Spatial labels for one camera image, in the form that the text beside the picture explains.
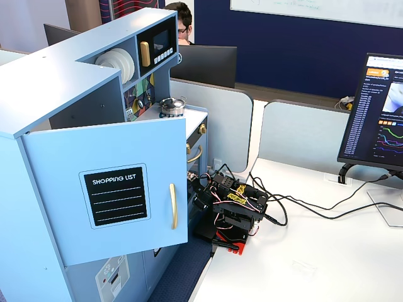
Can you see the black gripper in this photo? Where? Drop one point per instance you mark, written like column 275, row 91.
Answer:
column 199, row 199

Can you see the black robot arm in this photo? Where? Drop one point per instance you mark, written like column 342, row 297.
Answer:
column 248, row 195

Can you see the blue shopping list cabinet door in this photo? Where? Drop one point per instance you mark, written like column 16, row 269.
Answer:
column 63, row 151

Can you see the blue toy kitchen cabinet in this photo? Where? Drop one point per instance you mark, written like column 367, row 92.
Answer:
column 47, row 78

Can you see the dark monitor behind cabinet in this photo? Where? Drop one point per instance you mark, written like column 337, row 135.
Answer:
column 56, row 36

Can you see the black clamp lever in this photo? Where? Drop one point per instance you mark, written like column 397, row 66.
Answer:
column 220, row 243

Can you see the gold oven knob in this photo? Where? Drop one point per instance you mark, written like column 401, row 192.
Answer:
column 203, row 128
column 188, row 148

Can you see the grey desk divider panel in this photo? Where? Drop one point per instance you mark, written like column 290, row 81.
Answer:
column 299, row 135
column 226, row 126

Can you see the steel toy pot with lid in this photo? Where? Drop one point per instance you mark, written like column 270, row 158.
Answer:
column 172, row 108

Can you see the grey toy grater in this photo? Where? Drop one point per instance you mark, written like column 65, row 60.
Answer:
column 129, row 115

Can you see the clear plastic wrapper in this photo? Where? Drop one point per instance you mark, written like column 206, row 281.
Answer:
column 303, row 269

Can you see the black monitor seen from behind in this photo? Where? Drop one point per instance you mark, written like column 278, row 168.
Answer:
column 207, row 66

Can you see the white toy plate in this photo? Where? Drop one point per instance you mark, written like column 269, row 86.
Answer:
column 133, row 67
column 129, row 67
column 108, row 59

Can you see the small yellow object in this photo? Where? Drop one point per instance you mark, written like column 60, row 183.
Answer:
column 349, row 107

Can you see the black toy microwave door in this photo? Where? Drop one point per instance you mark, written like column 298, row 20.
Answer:
column 163, row 26

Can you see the computer monitor with lit screen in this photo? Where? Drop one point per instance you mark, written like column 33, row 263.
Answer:
column 362, row 126

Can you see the man with glasses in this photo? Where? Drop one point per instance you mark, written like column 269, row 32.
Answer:
column 182, row 15

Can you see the blue banner with red lines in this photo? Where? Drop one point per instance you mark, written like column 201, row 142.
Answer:
column 126, row 7

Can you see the white whiteboard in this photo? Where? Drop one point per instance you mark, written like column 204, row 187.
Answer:
column 315, row 9

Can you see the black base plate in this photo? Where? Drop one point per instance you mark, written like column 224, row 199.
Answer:
column 204, row 231

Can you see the white wall socket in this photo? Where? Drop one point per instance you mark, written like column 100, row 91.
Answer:
column 218, row 164

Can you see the red table clamp mount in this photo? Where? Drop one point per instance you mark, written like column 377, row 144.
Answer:
column 240, row 247

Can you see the small toy wall clock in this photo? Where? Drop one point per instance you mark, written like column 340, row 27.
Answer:
column 140, row 104

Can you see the silver monitor base plate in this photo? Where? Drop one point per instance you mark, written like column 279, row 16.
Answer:
column 387, row 217

